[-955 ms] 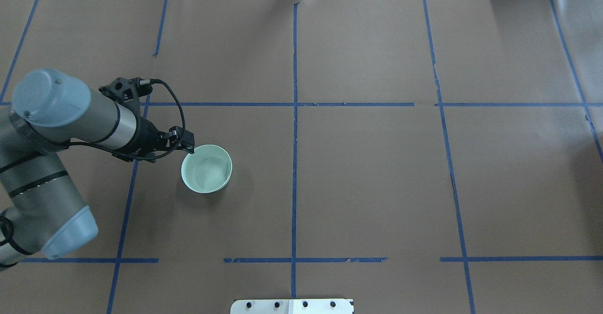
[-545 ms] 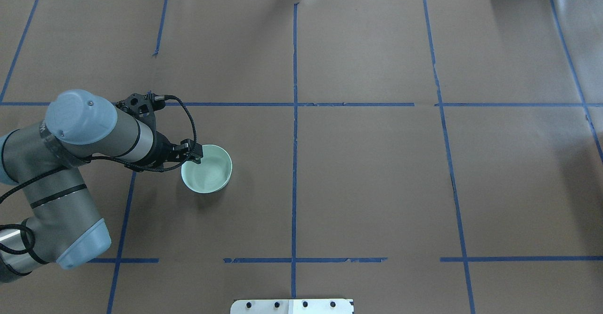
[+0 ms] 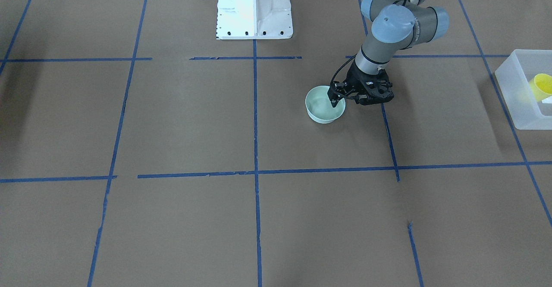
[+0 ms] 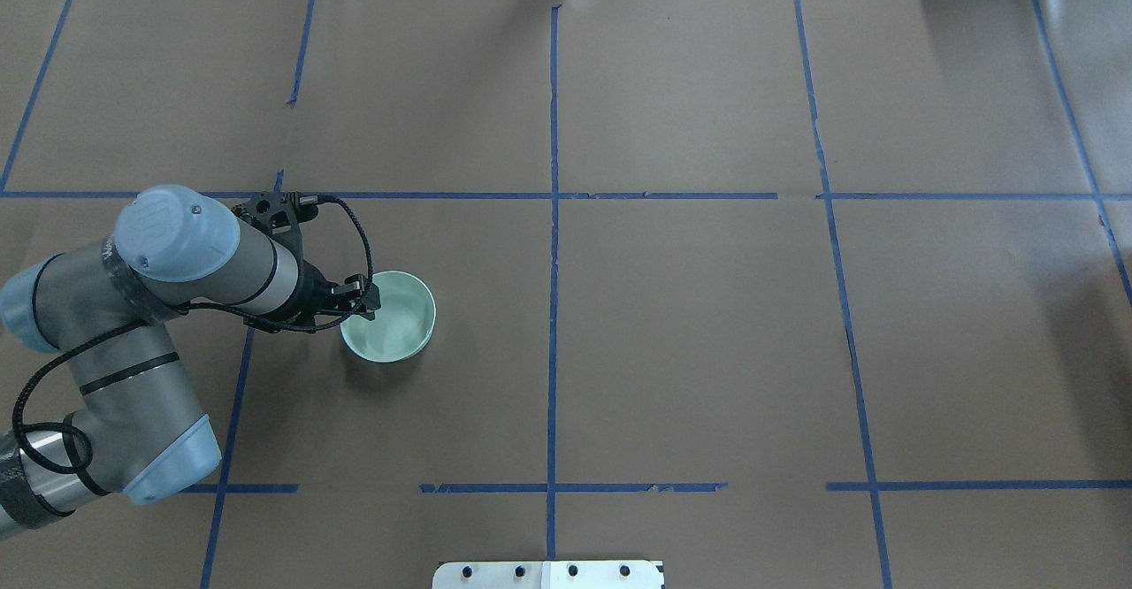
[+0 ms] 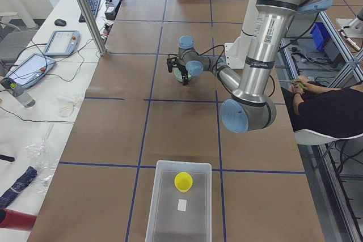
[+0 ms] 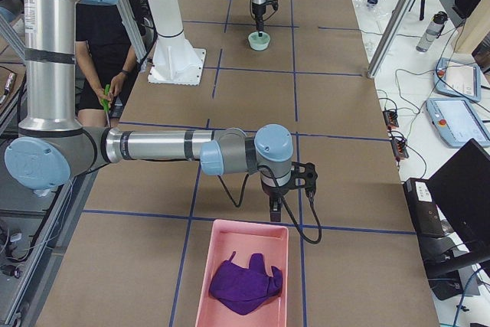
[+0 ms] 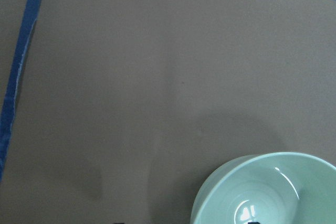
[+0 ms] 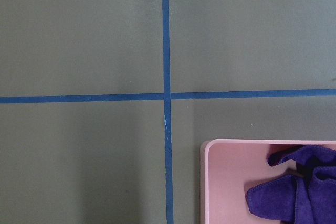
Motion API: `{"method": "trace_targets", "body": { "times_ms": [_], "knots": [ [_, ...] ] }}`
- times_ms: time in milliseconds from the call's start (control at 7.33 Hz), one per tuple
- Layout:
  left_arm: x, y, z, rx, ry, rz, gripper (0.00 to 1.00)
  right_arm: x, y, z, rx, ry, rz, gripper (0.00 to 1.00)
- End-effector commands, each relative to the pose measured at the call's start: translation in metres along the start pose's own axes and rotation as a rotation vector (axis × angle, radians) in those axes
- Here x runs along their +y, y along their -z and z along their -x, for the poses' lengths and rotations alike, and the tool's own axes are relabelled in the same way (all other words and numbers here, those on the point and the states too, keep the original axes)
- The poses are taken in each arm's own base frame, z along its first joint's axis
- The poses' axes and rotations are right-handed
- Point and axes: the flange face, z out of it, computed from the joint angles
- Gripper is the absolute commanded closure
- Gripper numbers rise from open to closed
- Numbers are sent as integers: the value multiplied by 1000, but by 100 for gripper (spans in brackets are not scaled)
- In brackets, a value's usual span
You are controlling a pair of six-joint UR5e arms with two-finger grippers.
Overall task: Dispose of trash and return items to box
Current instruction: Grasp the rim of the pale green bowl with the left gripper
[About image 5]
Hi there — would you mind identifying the yellow plastic cup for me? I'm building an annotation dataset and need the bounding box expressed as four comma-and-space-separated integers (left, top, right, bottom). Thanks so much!
174, 172, 193, 193

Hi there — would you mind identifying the near teach pendant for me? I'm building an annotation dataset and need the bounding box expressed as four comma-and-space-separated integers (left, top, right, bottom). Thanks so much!
6, 53, 56, 89

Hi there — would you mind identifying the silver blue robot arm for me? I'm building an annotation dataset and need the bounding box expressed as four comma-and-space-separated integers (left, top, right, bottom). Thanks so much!
167, 0, 333, 133

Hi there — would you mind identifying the black computer mouse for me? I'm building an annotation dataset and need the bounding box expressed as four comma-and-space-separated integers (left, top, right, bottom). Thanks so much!
54, 19, 67, 27

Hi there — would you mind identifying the clear water bottle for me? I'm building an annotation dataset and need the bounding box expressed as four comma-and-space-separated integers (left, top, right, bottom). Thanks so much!
1, 77, 35, 108

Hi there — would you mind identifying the black keyboard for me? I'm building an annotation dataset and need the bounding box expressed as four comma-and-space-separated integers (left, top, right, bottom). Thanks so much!
87, 0, 102, 19

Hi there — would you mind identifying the aluminium frame post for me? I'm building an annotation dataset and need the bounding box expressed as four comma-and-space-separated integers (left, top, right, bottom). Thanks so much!
77, 0, 107, 56

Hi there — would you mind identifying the seated person in black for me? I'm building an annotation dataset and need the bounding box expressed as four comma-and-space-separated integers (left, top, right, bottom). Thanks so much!
281, 75, 362, 138

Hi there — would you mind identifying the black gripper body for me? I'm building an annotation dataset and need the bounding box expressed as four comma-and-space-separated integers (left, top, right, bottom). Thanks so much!
177, 66, 188, 77

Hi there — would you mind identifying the blue storage bin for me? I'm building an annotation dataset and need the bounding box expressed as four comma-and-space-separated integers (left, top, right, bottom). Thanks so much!
310, 22, 331, 52

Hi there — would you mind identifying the red cylinder bottle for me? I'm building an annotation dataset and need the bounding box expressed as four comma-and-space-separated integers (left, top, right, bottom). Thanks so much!
1, 208, 37, 231

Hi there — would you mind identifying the black computer box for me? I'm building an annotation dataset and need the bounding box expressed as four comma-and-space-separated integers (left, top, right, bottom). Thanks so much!
104, 0, 121, 20

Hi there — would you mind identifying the far teach pendant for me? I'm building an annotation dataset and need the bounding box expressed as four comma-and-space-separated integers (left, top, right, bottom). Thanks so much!
43, 30, 80, 58

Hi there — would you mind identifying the folded blue umbrella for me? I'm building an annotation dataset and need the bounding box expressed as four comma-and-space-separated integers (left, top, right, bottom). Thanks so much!
1, 166, 37, 208

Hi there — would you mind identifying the teach pendant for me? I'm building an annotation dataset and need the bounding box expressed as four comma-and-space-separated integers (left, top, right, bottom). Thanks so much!
6, 53, 56, 89
43, 30, 80, 58

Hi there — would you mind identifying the clear plastic bin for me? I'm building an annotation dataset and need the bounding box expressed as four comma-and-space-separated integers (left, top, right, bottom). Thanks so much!
145, 160, 212, 241

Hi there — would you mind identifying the mint green bowl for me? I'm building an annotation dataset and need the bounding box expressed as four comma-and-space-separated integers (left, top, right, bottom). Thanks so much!
174, 68, 192, 85

